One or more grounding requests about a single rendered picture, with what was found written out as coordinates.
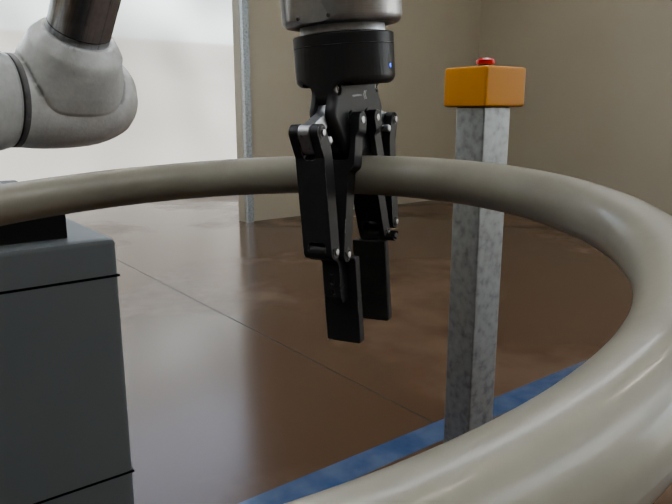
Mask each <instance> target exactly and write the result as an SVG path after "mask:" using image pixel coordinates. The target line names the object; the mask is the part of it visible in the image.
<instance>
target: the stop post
mask: <svg viewBox="0 0 672 504"><path fill-rule="evenodd" d="M525 76H526V69H525V68H524V67H511V66H494V65H493V64H479V65H478V66H468V67H455V68H447V69H446V70H445V89H444V106H446V107H458V108H457V117H456V143H455V159H457V160H468V161H478V162H487V163H496V164H503V165H507V153H508V135H509V117H510V108H509V107H521V106H523V105H524V92H525ZM503 223H504V213H503V212H499V211H495V210H490V209H485V208H480V207H475V206H469V205H463V204H457V203H453V219H452V245H451V270H450V296H449V321H448V347H447V372H446V397H445V423H444V443H445V442H447V441H450V440H452V439H454V438H456V437H458V436H460V435H463V434H465V433H467V432H469V431H471V430H473V429H475V428H477V427H479V426H481V425H483V424H485V423H487V422H489V421H491V420H492V418H493V400H494V382H495V365H496V347H497V329H498V312H499V294H500V276H501V259H502V241H503Z"/></svg>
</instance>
